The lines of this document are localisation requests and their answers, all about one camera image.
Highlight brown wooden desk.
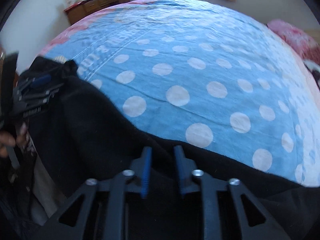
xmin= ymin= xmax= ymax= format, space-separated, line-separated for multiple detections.
xmin=64 ymin=0 xmax=131 ymax=25

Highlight black pants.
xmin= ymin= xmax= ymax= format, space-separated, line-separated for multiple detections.
xmin=31 ymin=59 xmax=319 ymax=239

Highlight beige wooden headboard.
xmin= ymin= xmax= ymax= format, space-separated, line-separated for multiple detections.
xmin=304 ymin=29 xmax=320 ymax=43

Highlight person's left hand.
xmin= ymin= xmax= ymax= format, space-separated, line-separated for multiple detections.
xmin=0 ymin=123 xmax=29 ymax=158

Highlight blue pink patterned bedsheet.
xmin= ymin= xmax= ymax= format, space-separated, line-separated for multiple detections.
xmin=41 ymin=0 xmax=319 ymax=187

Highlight pink floral folded quilt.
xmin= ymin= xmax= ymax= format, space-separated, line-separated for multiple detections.
xmin=267 ymin=19 xmax=319 ymax=64

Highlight white floral gift bag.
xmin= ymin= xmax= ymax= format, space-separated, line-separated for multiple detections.
xmin=65 ymin=0 xmax=73 ymax=8

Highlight white pillow with dark dots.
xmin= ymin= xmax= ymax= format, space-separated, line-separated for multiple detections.
xmin=303 ymin=60 xmax=320 ymax=88

